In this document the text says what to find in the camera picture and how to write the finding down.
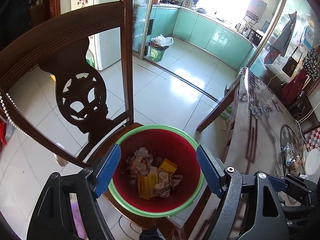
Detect table with floral cloth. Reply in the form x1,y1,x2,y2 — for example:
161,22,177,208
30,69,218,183
220,67,320,240

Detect checkered game board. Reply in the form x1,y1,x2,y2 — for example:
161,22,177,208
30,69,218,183
304,127,320,145

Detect green trash can with bag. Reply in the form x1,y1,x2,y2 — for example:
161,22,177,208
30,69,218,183
149,34,174,62

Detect white desk lamp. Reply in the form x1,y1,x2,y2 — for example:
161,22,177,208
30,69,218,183
304,149,320,178

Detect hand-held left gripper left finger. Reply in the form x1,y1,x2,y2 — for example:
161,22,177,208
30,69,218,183
26,144,122,240

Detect white refrigerator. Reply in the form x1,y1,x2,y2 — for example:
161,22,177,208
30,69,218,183
77,0,134,71

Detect carved dark wooden chair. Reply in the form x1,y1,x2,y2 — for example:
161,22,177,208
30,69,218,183
0,0,160,230

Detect smiley face poster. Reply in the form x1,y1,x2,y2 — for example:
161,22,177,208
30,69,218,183
304,26,315,50

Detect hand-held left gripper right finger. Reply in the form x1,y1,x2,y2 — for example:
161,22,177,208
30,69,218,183
196,144,287,240

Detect plaid apron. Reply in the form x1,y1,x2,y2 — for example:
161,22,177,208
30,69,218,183
264,12,297,64

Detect dark red garment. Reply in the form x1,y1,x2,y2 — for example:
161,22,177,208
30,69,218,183
282,69,308,107

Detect beige paper wrapper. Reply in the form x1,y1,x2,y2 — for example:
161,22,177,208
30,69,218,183
154,171,172,198

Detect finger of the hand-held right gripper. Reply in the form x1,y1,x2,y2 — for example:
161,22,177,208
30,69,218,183
271,174,317,198
281,200,320,229

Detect blue white snack packet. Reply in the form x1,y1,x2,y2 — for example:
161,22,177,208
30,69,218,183
284,144,294,167

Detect wall water heater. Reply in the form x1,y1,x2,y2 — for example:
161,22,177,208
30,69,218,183
244,0,267,22

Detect teal lower kitchen cabinets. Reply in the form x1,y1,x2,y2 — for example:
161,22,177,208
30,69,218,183
150,4,258,68

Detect paper ball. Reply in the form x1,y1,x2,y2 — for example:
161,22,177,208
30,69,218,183
122,147,157,184
169,175,183,191

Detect white charging cable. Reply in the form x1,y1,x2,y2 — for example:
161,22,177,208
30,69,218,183
295,105,320,130

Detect black white patterned tote bag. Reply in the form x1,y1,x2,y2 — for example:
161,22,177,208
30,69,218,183
302,44,320,80

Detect red basin with green rim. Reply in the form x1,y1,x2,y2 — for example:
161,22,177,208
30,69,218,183
108,125,206,218

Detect black handbag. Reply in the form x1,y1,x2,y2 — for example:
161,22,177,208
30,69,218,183
282,46,299,78

